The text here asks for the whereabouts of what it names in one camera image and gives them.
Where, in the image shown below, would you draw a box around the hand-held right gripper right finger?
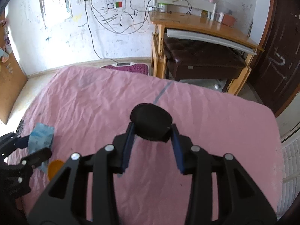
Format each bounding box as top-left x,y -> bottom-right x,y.
171,124 -> 278,225

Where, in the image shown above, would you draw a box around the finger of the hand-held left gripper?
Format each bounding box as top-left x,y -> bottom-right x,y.
0,131 -> 30,156
21,147 -> 52,169

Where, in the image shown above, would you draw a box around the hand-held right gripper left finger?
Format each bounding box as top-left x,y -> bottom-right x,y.
28,122 -> 136,225

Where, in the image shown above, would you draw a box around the light blue packet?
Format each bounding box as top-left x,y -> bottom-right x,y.
28,122 -> 55,173

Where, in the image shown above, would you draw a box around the black oval pouch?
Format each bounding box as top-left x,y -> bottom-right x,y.
130,103 -> 174,143

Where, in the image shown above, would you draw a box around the orange yellow round object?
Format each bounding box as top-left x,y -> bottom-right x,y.
47,160 -> 65,181

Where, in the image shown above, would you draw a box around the pink bedsheet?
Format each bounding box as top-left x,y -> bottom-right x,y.
6,66 -> 282,225

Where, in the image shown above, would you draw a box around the cork board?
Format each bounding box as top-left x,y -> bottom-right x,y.
0,12 -> 29,125

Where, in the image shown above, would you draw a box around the purple floor scale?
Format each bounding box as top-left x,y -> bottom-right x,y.
101,63 -> 150,76

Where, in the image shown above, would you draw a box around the white floor scale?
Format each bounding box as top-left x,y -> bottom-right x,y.
110,61 -> 139,67

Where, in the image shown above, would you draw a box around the pinned paper scraps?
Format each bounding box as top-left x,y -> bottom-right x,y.
0,19 -> 14,63

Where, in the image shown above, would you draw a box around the dark brown tufted ottoman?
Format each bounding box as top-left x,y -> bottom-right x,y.
163,37 -> 246,82

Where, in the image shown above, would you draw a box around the white radiator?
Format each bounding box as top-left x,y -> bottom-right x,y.
277,138 -> 300,221

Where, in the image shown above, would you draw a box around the wooden desk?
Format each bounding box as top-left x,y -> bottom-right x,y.
149,12 -> 265,96

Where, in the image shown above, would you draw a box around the dark brown door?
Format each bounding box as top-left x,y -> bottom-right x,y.
248,0 -> 300,118

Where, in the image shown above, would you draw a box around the pink box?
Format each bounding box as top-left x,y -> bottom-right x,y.
221,13 -> 236,26

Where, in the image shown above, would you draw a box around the window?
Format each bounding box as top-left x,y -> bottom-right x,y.
39,0 -> 72,30

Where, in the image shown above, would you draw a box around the long power cable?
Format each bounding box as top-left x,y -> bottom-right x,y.
83,0 -> 118,62

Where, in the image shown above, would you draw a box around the tangle of cables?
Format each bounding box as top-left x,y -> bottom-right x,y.
90,0 -> 152,35

